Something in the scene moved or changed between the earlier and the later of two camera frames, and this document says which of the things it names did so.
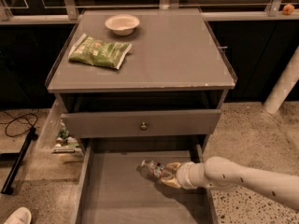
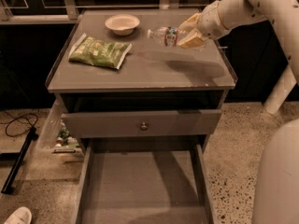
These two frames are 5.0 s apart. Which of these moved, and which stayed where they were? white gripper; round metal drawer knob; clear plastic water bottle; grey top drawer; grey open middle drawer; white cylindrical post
Moved: white gripper; clear plastic water bottle
Stayed: white cylindrical post; round metal drawer knob; grey top drawer; grey open middle drawer
